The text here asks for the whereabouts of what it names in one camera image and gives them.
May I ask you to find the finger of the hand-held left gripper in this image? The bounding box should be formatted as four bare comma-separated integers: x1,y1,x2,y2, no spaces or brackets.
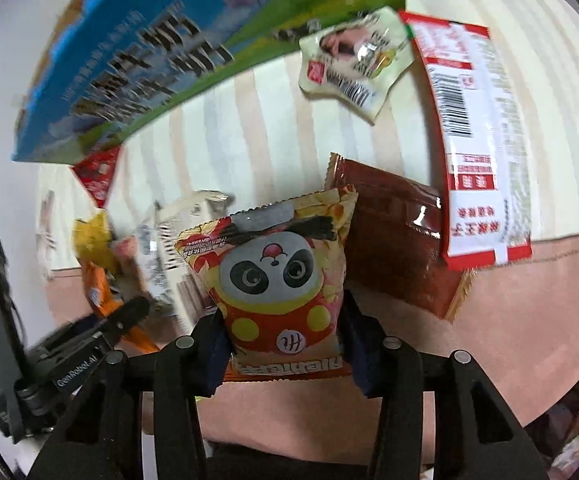
102,296,151,348

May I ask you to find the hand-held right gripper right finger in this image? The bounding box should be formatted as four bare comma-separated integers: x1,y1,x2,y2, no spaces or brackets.
341,292,545,480

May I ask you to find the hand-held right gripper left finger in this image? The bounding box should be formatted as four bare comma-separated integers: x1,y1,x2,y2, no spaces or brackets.
34,307,233,480

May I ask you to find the orange snack packet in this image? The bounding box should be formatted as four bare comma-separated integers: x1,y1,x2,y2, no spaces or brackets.
80,262,162,353

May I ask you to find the panda print snack packet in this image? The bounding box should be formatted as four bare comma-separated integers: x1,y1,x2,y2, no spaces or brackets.
174,185,359,383

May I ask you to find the cardboard box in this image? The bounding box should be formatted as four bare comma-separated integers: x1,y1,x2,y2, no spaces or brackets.
12,0,407,163

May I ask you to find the white brown wafer packet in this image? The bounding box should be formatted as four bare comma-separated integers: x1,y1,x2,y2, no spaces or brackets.
134,190,235,331

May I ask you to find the small yellow snack packet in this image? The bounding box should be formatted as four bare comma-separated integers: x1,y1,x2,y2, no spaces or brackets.
72,210,120,276

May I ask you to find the brown snack packet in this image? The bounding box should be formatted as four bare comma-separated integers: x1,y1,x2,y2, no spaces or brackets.
323,152,475,322

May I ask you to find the small red snack packet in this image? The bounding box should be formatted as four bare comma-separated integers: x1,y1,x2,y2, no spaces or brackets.
72,146,121,209

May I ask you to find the striped cream blanket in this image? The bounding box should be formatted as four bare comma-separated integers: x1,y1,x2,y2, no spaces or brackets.
34,0,579,456

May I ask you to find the long red white snack packet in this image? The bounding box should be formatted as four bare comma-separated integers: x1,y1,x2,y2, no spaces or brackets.
398,10,533,272

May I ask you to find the small white green snack packet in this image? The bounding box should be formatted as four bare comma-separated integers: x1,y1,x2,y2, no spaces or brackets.
298,6,415,123

